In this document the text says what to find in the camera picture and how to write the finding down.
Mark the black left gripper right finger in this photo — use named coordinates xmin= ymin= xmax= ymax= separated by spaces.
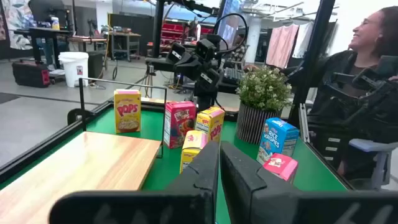
xmin=220 ymin=141 xmax=398 ymax=224

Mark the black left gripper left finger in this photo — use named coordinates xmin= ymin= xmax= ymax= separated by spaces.
xmin=49 ymin=141 xmax=220 ymax=224

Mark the red Froot Loops cereal box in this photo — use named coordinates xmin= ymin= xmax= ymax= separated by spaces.
xmin=164 ymin=101 xmax=197 ymax=149
xmin=262 ymin=152 xmax=299 ymax=183

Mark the yellow Corn Pops cereal box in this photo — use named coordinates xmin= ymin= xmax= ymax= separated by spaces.
xmin=195 ymin=106 xmax=225 ymax=144
xmin=113 ymin=89 xmax=142 ymax=134
xmin=179 ymin=129 xmax=208 ymax=174

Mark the blue Rice Krispies cereal box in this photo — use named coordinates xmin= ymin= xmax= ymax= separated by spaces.
xmin=256 ymin=117 xmax=300 ymax=166

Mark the potted plant in striped pot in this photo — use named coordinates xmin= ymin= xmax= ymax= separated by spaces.
xmin=235 ymin=65 xmax=293 ymax=146

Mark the grey office chair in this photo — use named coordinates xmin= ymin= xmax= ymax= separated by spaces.
xmin=348 ymin=138 xmax=398 ymax=190

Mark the black table clamp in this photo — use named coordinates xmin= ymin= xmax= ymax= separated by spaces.
xmin=67 ymin=108 xmax=94 ymax=126

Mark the black mechanical device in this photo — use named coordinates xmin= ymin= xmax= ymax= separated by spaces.
xmin=310 ymin=55 xmax=398 ymax=147

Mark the pink hanging cloth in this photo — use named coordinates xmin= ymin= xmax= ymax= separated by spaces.
xmin=266 ymin=24 xmax=300 ymax=70

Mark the black floor bin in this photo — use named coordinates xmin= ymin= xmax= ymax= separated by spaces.
xmin=88 ymin=52 xmax=104 ymax=82

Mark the white hanging cloth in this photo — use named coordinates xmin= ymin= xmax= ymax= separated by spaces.
xmin=292 ymin=21 xmax=315 ymax=59

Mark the red storage bins rack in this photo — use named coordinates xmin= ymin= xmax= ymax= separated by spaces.
xmin=160 ymin=22 xmax=215 ymax=43

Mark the white plastic bucket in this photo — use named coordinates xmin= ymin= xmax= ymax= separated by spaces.
xmin=58 ymin=51 xmax=90 ymax=88

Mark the wooden workbench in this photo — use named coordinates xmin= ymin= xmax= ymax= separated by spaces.
xmin=107 ymin=30 xmax=142 ymax=62

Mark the brown low table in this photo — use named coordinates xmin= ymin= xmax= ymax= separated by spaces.
xmin=67 ymin=36 xmax=108 ymax=52

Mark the person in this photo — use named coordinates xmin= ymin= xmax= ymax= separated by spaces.
xmin=306 ymin=5 xmax=398 ymax=187

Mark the black and red case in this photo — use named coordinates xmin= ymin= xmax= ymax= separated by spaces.
xmin=11 ymin=60 xmax=51 ymax=88

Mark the black desk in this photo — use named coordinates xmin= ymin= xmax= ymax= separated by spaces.
xmin=14 ymin=27 xmax=73 ymax=65

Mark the black desk monitor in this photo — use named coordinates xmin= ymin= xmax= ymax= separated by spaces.
xmin=27 ymin=0 xmax=71 ymax=22

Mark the silver aluminium bracket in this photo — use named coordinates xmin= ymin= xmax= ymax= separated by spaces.
xmin=298 ymin=103 xmax=311 ymax=143

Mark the wooden shelf with black frame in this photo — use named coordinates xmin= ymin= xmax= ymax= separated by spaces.
xmin=0 ymin=77 xmax=168 ymax=224

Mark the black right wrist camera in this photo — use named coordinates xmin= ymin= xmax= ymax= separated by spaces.
xmin=195 ymin=38 xmax=218 ymax=62

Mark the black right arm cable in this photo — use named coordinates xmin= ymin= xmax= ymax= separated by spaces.
xmin=213 ymin=12 xmax=249 ymax=55

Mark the floral wall hanging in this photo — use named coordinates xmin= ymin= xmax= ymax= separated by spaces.
xmin=1 ymin=0 xmax=35 ymax=50

